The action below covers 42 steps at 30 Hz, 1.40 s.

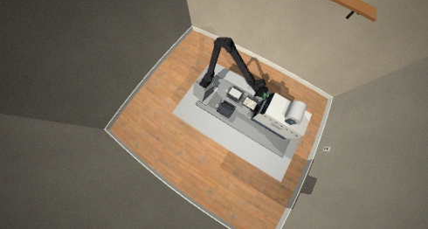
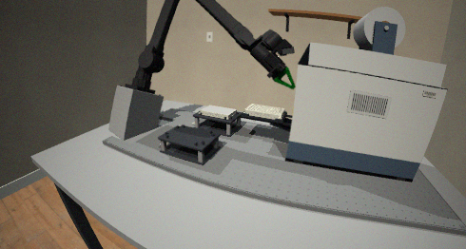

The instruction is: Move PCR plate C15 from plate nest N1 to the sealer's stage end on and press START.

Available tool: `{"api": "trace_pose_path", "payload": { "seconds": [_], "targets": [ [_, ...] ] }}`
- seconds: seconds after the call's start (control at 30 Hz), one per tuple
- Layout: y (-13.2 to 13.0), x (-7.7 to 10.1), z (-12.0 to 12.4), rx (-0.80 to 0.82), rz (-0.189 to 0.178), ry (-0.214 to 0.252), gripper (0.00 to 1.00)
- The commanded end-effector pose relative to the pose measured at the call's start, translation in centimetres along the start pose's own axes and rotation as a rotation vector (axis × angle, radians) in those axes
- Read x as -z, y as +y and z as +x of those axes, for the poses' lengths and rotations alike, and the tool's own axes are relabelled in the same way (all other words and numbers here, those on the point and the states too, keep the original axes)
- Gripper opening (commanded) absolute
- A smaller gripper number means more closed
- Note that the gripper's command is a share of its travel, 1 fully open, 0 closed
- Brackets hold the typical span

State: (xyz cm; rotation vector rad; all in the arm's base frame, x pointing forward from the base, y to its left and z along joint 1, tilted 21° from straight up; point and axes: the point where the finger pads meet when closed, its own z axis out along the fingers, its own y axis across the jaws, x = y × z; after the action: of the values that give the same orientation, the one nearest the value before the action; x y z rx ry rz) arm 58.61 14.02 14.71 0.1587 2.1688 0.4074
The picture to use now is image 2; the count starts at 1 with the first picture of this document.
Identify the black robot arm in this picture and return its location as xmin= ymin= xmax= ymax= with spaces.
xmin=125 ymin=0 xmax=295 ymax=94

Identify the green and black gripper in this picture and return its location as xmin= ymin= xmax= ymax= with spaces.
xmin=260 ymin=53 xmax=296 ymax=89

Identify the grey cylinder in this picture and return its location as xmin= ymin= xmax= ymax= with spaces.
xmin=353 ymin=7 xmax=406 ymax=50

